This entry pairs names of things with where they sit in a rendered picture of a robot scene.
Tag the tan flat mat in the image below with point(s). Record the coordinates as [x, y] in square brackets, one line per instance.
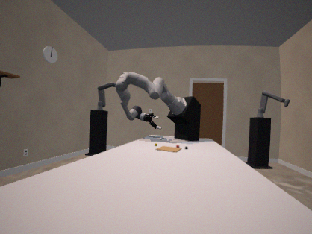
[165, 148]

